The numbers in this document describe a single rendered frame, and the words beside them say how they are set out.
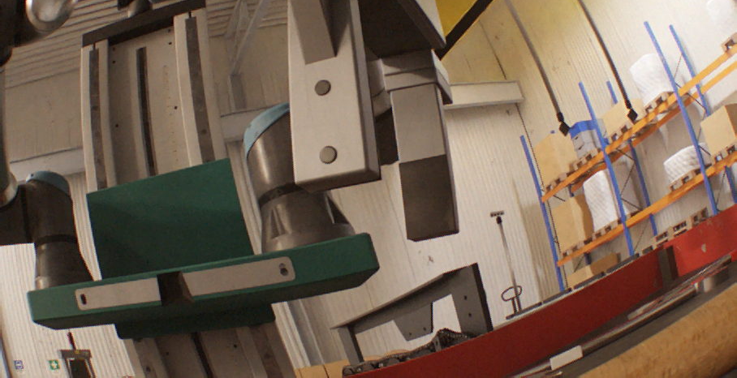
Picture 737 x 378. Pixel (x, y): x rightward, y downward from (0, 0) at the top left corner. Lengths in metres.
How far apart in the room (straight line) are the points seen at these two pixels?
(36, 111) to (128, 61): 12.80
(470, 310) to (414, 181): 1.73
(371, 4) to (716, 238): 0.37
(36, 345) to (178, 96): 11.64
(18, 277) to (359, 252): 12.24
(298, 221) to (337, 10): 0.80
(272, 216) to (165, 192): 0.24
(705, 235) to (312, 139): 0.40
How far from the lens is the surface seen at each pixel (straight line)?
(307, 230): 1.03
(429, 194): 0.37
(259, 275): 1.00
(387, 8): 0.34
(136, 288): 1.01
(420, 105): 0.38
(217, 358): 1.23
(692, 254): 0.57
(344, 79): 0.25
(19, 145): 13.95
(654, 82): 10.84
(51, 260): 1.08
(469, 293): 2.07
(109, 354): 12.48
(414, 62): 0.39
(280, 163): 1.08
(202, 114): 1.30
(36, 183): 1.13
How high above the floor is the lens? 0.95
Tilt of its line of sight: 16 degrees up
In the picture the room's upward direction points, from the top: 17 degrees counter-clockwise
